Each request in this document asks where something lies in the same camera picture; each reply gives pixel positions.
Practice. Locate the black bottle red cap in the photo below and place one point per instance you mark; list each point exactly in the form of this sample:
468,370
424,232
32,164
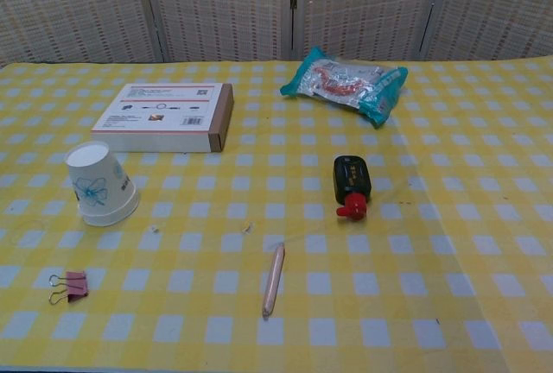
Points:
351,176

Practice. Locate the white paper cup blue flower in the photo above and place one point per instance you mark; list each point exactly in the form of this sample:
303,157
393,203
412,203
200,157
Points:
110,219
95,174

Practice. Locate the pink binder clip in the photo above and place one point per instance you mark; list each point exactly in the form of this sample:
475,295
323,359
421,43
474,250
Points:
78,286

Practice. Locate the white flat cardboard box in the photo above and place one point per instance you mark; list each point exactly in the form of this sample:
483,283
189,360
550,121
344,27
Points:
160,109

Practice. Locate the teal silver snack bag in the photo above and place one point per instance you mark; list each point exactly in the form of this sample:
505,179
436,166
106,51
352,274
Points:
345,81

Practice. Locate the yellow white checkered tablecloth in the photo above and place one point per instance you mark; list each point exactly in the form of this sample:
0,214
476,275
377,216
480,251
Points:
389,261

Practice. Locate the beige woven folding screen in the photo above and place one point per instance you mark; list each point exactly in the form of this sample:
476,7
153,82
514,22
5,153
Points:
216,6

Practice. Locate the pink pencil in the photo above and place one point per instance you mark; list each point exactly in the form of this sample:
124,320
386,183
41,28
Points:
273,280

